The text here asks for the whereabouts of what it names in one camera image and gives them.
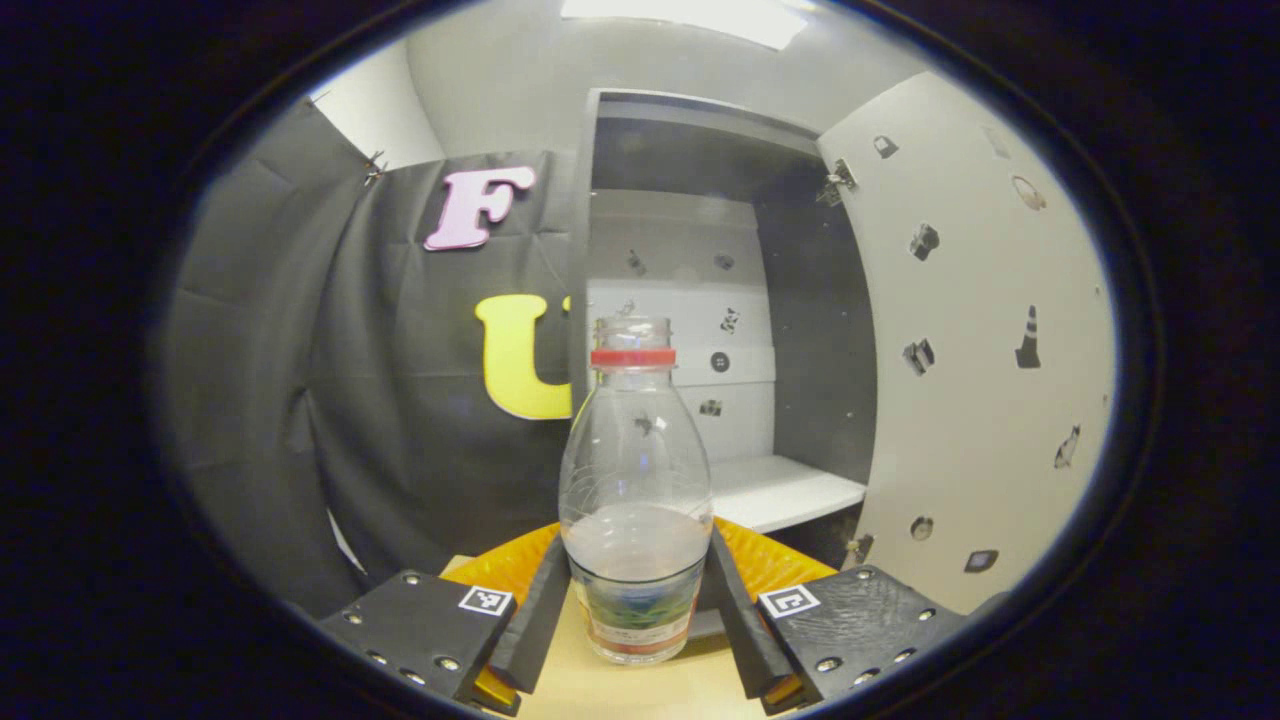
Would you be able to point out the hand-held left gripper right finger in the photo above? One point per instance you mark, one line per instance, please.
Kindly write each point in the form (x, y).
(740, 640)

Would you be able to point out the grey cabinet door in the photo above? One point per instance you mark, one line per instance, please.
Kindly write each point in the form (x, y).
(980, 450)

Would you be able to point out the large ceiling light panel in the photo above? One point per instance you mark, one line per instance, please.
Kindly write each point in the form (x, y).
(690, 18)

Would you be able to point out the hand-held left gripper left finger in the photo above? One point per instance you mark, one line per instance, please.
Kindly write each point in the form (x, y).
(540, 630)

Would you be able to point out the clear plastic bottle red cap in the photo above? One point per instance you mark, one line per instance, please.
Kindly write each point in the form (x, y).
(635, 470)

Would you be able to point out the dark grey cabinet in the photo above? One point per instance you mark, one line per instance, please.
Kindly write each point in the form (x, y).
(820, 330)

